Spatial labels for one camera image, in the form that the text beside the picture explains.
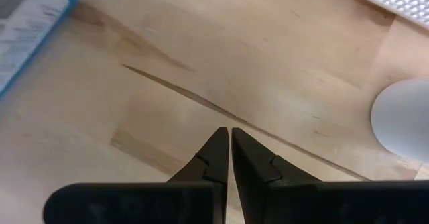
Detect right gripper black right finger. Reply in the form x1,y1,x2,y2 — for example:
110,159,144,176
231,127,429,224

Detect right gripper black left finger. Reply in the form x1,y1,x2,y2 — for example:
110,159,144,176
42,127,231,224

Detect white plastic bottle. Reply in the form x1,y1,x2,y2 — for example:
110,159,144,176
370,79,429,164

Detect blue first aid kit box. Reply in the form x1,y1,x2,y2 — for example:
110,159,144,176
0,0,83,99

